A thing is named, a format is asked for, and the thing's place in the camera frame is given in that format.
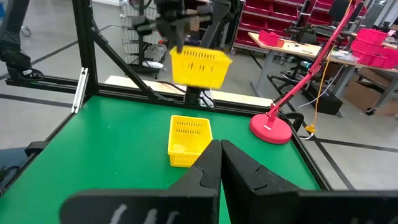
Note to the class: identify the red desk lamp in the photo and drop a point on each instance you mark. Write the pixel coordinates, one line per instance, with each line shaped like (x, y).
(270, 130)

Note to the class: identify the yellow plastic basket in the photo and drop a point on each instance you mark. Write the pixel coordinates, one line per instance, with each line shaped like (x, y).
(182, 163)
(199, 68)
(189, 137)

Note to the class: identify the small pink plastic bin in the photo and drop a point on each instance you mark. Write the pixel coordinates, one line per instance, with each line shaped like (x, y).
(268, 38)

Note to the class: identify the black equipment box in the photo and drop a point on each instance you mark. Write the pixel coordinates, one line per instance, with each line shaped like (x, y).
(323, 101)

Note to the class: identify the black corner bracket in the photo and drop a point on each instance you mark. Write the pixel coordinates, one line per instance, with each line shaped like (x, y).
(297, 117)

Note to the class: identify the person's shoe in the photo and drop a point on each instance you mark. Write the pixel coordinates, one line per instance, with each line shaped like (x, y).
(26, 75)

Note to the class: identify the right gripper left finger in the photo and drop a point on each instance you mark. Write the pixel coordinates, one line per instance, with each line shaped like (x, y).
(192, 199)

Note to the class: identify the wooden worktable gray legs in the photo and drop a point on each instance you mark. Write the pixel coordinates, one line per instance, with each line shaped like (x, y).
(298, 49)

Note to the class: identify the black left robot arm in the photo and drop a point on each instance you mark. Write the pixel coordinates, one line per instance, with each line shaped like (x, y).
(224, 18)

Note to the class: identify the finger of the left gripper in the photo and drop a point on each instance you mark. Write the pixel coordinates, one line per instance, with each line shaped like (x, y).
(166, 32)
(182, 37)

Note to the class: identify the green felt table cover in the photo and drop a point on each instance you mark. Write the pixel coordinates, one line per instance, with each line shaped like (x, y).
(109, 149)

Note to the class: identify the red storage shelf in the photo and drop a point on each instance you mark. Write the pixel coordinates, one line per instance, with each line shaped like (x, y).
(264, 18)

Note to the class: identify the brown cardboard box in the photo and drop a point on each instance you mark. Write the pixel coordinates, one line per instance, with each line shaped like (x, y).
(360, 93)

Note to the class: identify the silver aluminum bracket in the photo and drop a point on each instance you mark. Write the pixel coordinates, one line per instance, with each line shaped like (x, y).
(80, 90)

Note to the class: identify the person's leg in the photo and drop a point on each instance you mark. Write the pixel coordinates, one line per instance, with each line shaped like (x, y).
(14, 53)

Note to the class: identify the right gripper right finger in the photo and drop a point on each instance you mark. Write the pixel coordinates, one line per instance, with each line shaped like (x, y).
(258, 202)

